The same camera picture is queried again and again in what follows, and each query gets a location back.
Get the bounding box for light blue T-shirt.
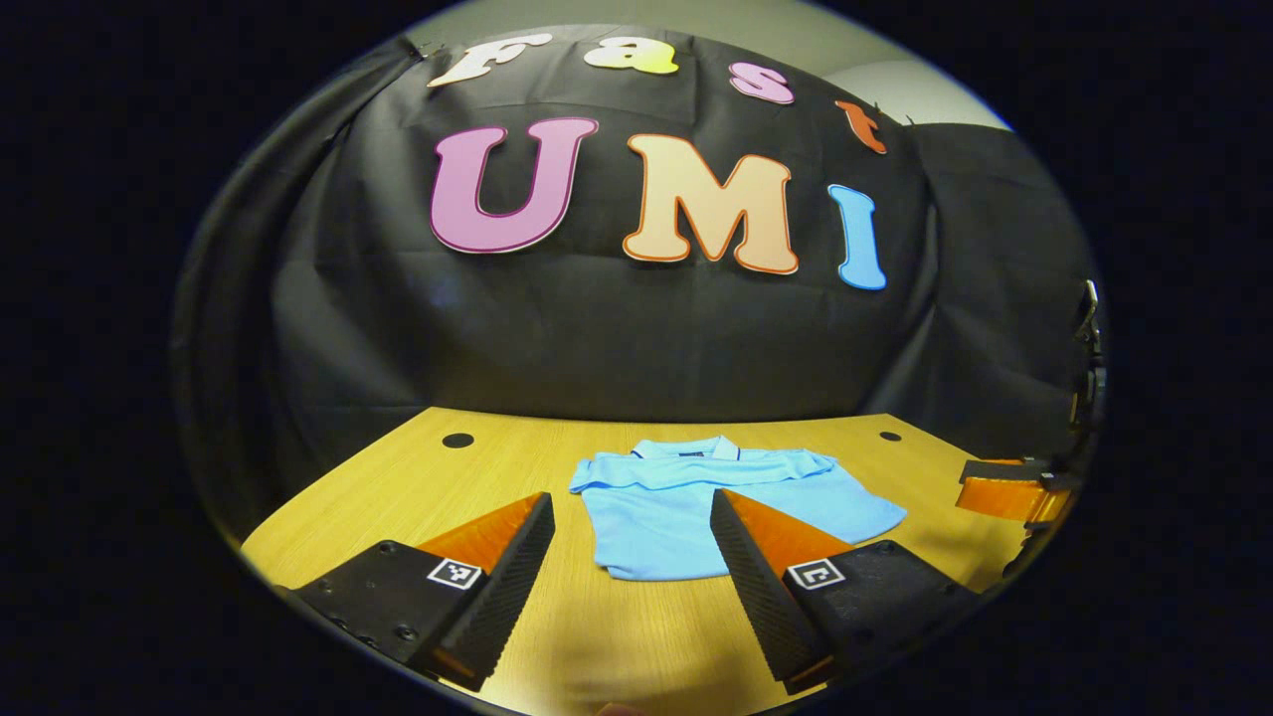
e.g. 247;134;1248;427
569;436;908;582

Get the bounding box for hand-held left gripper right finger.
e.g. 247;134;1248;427
709;487;981;697

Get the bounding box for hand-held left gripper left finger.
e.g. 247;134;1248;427
288;490;556;692

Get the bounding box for black backdrop cloth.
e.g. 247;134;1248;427
174;25;1100;508

